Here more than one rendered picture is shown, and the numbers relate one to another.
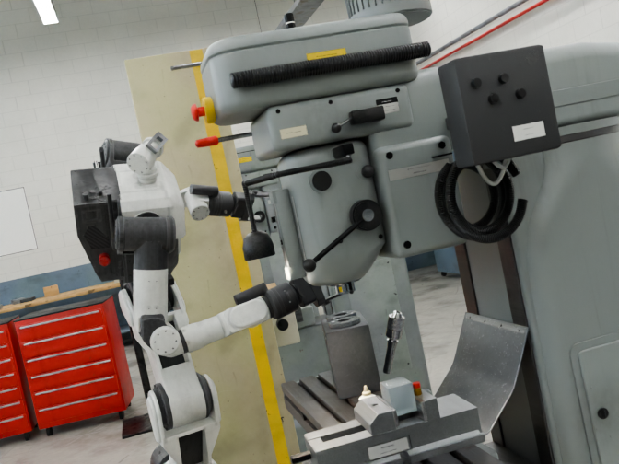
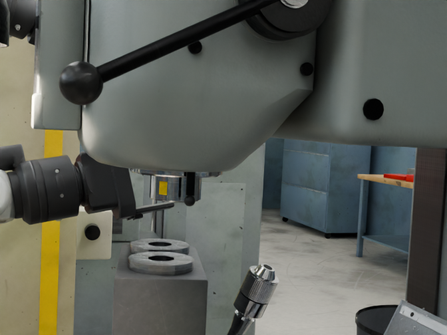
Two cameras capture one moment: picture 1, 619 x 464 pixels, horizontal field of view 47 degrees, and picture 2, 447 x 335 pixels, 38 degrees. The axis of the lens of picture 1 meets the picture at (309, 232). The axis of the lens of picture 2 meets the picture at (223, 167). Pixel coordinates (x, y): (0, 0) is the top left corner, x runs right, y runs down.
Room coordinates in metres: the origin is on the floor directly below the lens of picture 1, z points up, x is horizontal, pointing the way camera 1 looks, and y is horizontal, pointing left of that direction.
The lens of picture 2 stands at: (1.08, -0.05, 1.35)
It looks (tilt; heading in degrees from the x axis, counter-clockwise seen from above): 4 degrees down; 355
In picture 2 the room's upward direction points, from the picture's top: 3 degrees clockwise
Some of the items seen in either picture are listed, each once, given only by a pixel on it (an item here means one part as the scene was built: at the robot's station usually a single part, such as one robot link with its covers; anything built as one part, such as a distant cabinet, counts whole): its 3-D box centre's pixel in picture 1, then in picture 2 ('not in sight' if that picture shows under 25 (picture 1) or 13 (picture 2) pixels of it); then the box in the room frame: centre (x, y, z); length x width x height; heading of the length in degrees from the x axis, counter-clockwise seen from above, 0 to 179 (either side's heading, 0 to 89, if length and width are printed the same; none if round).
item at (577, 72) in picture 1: (500, 100); not in sight; (1.79, -0.54, 1.66); 0.80 x 0.23 x 0.20; 104
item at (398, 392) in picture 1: (398, 396); not in sight; (1.45, -0.11, 1.08); 0.06 x 0.05 x 0.06; 11
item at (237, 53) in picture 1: (306, 71); not in sight; (1.68, -0.07, 1.81); 0.47 x 0.26 x 0.16; 104
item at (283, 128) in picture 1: (328, 123); not in sight; (1.68, -0.10, 1.68); 0.34 x 0.24 x 0.10; 104
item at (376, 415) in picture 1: (375, 413); not in sight; (1.43, -0.06, 1.05); 0.12 x 0.06 x 0.04; 11
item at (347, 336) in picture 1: (349, 351); (157, 318); (2.00, -0.04, 1.06); 0.22 x 0.12 x 0.20; 2
